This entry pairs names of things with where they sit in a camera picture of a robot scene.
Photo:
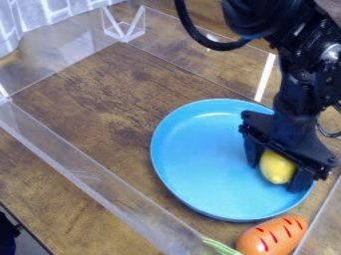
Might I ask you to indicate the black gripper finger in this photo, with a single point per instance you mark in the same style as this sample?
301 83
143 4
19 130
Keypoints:
254 148
301 180

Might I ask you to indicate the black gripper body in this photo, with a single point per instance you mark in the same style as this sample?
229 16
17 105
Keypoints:
290 136

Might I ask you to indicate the yellow toy lemon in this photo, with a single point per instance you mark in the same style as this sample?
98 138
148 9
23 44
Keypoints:
275 167

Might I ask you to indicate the blue oval tray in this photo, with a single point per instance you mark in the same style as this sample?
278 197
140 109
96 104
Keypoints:
198 157

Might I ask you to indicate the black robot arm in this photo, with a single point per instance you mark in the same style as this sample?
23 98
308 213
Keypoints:
305 35

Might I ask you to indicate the orange toy carrot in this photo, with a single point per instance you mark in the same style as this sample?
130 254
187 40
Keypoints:
274 237

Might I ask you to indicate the dark object at lower left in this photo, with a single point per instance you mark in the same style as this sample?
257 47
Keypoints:
8 233

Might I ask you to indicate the white patterned curtain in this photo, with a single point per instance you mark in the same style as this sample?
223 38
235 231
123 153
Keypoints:
25 15

